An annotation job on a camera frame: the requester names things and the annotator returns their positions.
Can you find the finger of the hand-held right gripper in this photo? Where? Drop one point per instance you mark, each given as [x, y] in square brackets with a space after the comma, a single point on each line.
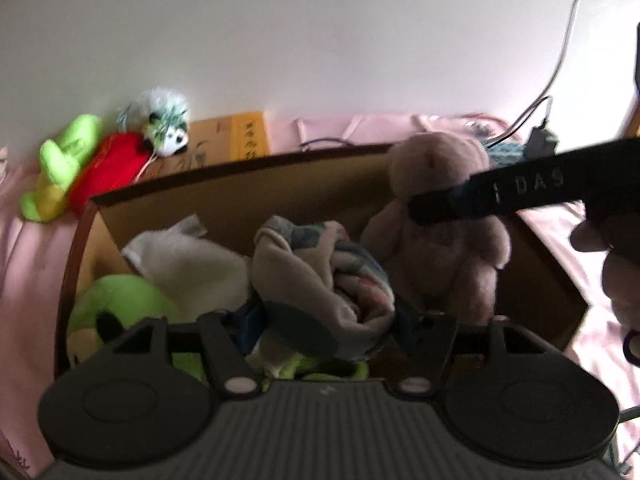
[450, 202]

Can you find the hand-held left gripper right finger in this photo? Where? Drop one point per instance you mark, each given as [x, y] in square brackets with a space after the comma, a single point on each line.
[406, 327]

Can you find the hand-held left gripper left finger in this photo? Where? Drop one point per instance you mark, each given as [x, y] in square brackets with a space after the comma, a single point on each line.
[247, 327]

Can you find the brown teddy bear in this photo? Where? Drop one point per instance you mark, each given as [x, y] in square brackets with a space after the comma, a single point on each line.
[435, 160]

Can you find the grey pink socks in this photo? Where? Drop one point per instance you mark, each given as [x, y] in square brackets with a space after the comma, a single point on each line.
[310, 280]

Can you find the white plush toy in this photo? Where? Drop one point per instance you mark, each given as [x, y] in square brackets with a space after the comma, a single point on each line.
[195, 265]

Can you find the neon green plush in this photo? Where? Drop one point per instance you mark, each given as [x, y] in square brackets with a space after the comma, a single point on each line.
[325, 369]

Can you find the brown cardboard box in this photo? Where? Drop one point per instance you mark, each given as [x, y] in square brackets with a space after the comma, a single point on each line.
[325, 190]

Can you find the lime green frog plush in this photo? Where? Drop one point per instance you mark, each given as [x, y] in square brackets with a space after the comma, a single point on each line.
[120, 295]

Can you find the person's right hand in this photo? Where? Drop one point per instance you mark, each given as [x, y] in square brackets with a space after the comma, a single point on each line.
[625, 290]

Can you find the black charger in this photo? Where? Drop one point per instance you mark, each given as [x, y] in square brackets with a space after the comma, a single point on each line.
[542, 140]

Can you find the yellow book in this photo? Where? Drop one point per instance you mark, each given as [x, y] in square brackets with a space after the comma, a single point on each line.
[245, 140]

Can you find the red plush toy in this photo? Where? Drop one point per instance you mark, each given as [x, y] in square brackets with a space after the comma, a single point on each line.
[107, 170]

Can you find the panda plush toy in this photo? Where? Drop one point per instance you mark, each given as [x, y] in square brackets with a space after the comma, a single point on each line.
[167, 127]

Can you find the green yellow plush toy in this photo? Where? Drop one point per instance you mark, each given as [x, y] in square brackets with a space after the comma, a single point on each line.
[60, 170]

